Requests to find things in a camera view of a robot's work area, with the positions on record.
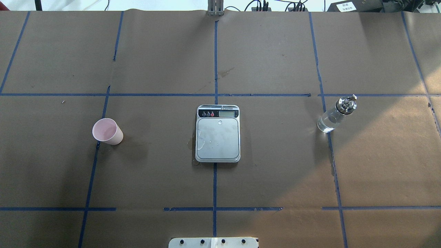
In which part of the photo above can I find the black device with white label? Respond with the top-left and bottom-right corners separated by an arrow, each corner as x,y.
326,0 -> 384,13

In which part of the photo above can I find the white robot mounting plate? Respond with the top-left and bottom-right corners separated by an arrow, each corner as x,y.
168,237 -> 259,248

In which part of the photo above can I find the pink plastic cup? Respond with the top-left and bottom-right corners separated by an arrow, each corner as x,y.
92,118 -> 123,145

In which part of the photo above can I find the aluminium frame post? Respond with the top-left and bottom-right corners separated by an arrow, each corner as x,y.
207,0 -> 225,16

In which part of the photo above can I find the clear glass sauce bottle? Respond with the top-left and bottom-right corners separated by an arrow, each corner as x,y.
317,94 -> 358,133

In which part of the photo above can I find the white digital kitchen scale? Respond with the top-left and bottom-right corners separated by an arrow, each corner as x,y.
194,105 -> 241,163

